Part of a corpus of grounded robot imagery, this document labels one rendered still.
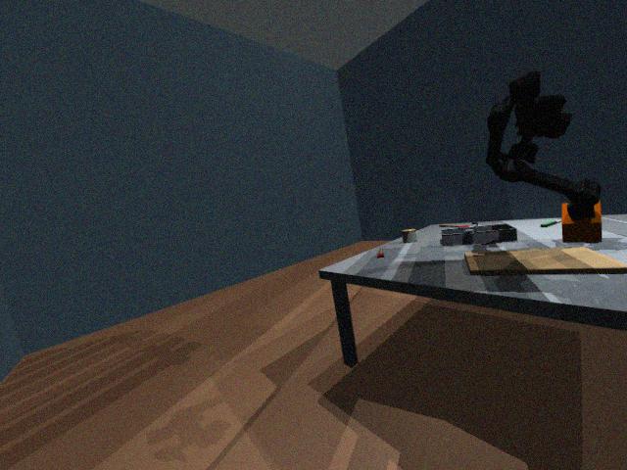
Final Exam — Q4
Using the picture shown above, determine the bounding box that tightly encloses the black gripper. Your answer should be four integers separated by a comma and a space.
508, 94, 566, 164

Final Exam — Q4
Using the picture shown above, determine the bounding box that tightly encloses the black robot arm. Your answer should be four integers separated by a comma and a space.
486, 71, 602, 220

